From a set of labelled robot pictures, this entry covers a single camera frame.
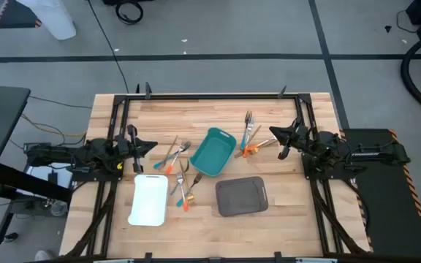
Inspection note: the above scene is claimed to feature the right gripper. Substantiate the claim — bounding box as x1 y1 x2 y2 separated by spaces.
269 117 317 161

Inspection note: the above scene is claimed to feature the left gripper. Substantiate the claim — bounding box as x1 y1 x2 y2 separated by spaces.
113 123 159 175

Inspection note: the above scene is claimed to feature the white plastic bin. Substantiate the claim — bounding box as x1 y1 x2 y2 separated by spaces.
127 173 170 227

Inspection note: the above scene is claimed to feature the teal plastic bin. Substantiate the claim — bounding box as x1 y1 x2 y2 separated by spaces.
189 126 238 178

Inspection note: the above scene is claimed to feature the grey translucent plastic bin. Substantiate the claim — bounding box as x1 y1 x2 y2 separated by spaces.
214 175 270 218

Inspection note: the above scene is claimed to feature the white sheet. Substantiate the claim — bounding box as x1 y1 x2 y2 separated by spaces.
26 164 77 199

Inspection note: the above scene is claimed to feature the clear round container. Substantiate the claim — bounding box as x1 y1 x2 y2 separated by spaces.
50 199 69 218

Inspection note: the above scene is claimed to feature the large hazard-striped black mat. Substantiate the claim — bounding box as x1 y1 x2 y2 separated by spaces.
341 127 421 259

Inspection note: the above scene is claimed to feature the white plastic cover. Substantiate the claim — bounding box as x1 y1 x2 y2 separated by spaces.
15 0 77 41

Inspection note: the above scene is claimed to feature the small hazard-striped black mat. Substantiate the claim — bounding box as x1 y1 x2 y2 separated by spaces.
0 0 43 30

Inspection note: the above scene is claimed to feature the black aluminium table frame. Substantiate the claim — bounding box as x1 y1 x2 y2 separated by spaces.
64 93 368 257

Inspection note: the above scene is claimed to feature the thin grey floor cable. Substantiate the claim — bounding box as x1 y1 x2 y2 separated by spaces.
29 95 93 110

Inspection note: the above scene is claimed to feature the yellow cable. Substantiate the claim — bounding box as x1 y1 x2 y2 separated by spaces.
20 113 88 138

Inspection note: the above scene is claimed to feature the long black floor cable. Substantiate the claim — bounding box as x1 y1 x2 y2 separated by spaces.
87 0 130 94

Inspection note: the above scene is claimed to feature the coiled black cable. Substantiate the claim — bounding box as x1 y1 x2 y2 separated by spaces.
114 1 145 26

